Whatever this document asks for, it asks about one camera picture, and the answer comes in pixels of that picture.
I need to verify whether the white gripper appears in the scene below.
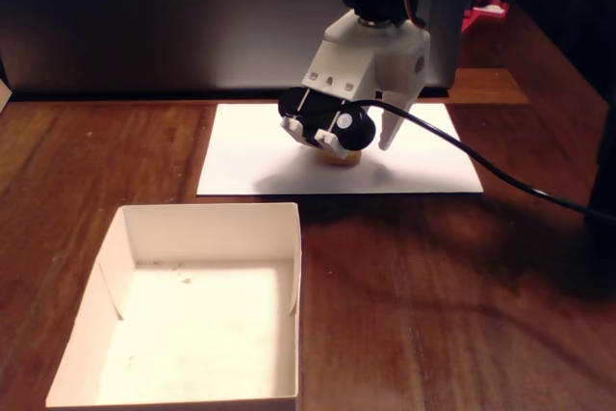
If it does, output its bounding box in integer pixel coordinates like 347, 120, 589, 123
301, 11, 431, 151

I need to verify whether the round mini cookie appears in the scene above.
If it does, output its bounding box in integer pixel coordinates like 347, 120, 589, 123
315, 149, 362, 167

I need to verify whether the white cardboard box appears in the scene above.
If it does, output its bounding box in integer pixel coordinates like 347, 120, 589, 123
44, 202, 303, 411

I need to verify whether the white paper sheet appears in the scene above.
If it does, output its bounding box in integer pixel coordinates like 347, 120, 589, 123
195, 102, 485, 197

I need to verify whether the red plastic clamp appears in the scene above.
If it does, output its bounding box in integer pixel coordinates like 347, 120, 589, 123
460, 0, 511, 35

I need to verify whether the white card edge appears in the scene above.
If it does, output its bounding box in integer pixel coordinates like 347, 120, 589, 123
0, 76, 13, 116

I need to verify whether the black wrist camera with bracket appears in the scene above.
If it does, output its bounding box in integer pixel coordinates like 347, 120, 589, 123
277, 86, 377, 161

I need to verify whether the black camera cable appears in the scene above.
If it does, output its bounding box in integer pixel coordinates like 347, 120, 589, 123
355, 98, 616, 219

